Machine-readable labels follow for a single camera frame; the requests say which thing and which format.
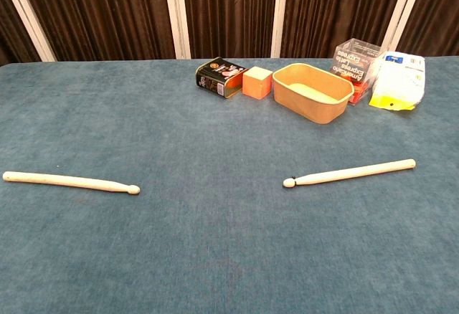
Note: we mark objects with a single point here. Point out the orange cube block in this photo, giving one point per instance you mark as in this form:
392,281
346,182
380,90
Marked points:
256,84

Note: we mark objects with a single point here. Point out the clear plastic coffee box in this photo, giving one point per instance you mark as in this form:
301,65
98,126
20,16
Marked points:
349,63

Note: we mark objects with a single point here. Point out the white and yellow plastic bag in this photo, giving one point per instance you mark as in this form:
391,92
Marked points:
394,81

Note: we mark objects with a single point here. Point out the blue tablecloth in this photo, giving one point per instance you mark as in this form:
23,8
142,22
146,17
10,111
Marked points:
215,228

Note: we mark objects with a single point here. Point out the black tin can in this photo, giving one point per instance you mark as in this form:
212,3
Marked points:
215,77

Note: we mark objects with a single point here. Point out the wooden drumstick with black mark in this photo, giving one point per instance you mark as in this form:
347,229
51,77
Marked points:
358,172

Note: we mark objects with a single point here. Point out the brown paper tray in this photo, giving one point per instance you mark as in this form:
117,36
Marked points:
308,108

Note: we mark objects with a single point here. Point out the plain wooden drumstick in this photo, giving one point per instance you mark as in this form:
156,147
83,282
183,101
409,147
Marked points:
71,181

